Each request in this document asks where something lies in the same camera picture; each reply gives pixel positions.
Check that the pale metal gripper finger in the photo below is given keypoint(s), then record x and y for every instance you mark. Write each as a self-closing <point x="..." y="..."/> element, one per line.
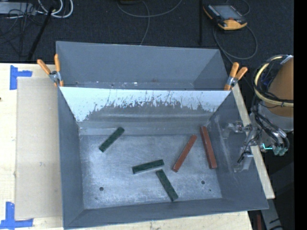
<point x="236" y="127"/>
<point x="244" y="163"/>

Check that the red-brown flat block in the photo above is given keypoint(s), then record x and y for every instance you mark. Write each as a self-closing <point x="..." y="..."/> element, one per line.
<point x="208" y="147"/>
<point x="184" y="153"/>

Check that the dark green flat block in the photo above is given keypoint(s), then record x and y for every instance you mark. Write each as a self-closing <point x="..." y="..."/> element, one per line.
<point x="111" y="139"/>
<point x="167" y="185"/>
<point x="148" y="166"/>

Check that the grey metal bin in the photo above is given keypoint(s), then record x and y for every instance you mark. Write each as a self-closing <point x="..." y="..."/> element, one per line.
<point x="148" y="188"/>

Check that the pale flat board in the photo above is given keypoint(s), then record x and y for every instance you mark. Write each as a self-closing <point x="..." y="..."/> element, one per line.
<point x="36" y="147"/>

